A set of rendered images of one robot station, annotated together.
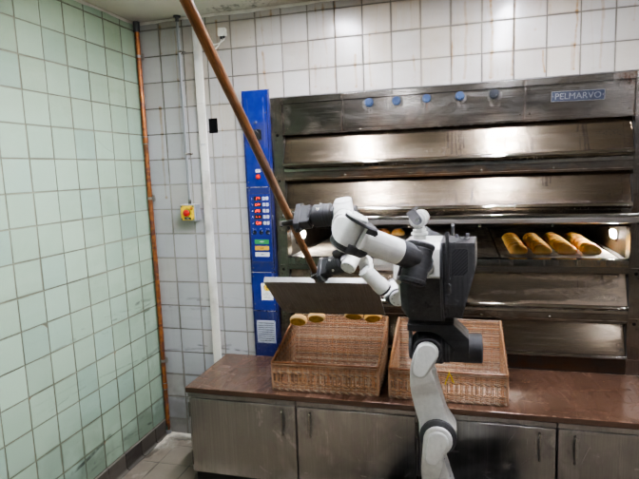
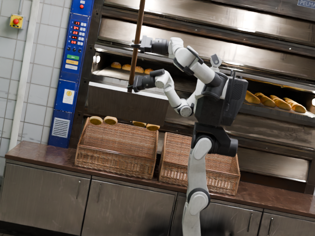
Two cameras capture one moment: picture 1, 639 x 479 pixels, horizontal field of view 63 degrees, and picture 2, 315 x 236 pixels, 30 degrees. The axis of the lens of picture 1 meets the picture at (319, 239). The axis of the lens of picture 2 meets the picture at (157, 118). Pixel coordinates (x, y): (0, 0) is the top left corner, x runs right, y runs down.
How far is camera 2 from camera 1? 1.64 m
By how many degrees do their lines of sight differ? 16
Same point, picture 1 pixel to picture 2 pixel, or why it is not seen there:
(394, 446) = (156, 214)
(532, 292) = (258, 129)
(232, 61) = not seen: outside the picture
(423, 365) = (201, 151)
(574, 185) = (300, 63)
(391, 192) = not seen: hidden behind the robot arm
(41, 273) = not seen: outside the picture
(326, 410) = (113, 184)
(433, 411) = (199, 182)
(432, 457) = (193, 210)
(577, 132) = (309, 29)
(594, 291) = (297, 135)
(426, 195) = (204, 48)
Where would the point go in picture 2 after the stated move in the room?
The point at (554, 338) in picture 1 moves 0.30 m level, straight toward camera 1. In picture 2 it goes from (266, 163) to (267, 171)
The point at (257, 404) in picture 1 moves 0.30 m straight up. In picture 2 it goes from (61, 173) to (69, 131)
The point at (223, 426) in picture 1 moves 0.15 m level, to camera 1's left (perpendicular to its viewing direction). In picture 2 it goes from (30, 188) to (8, 185)
